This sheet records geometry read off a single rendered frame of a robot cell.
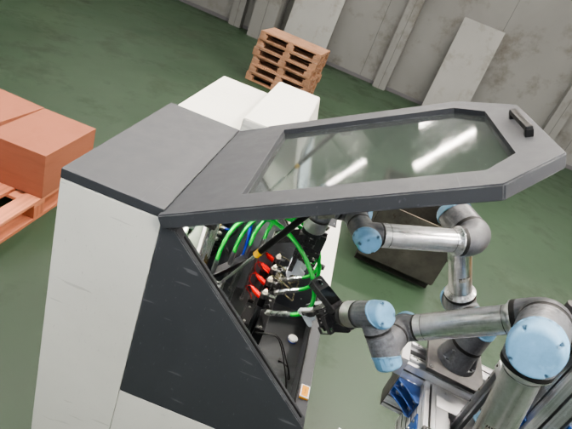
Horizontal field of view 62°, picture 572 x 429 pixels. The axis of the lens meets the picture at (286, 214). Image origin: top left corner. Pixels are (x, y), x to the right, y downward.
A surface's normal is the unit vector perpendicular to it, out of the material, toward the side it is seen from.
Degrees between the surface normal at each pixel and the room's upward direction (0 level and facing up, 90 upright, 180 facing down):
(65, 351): 90
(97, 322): 90
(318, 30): 82
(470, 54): 75
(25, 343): 0
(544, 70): 90
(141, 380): 90
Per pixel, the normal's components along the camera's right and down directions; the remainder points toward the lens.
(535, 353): -0.54, 0.11
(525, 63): -0.30, 0.39
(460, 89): -0.21, 0.16
